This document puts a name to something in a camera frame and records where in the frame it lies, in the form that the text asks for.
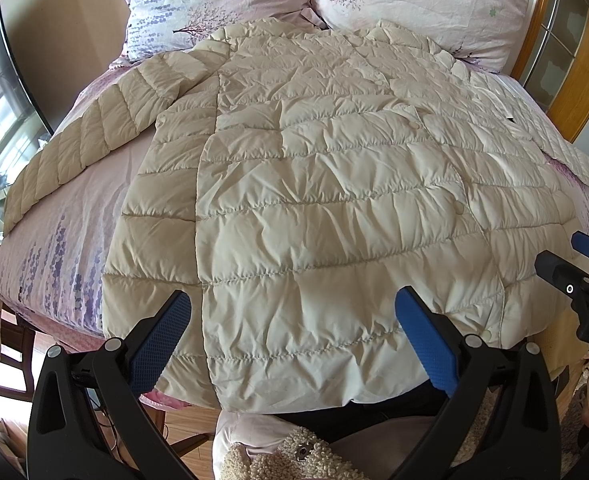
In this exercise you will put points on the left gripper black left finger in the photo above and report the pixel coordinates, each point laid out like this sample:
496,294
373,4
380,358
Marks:
87,421

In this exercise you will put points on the right pink floral pillow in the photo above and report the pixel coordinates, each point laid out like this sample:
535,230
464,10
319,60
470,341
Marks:
480,32

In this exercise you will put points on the wooden glass-panel door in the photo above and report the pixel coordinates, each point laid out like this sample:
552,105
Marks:
552,63

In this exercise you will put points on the wooden chair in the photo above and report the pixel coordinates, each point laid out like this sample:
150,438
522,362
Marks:
9,354

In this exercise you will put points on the cream quilted down jacket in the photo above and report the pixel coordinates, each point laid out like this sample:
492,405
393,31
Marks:
319,209

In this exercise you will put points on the fuzzy beige slipper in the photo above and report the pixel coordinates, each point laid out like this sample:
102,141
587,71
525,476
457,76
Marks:
301,455

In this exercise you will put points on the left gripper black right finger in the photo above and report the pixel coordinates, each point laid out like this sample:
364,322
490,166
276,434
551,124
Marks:
501,419

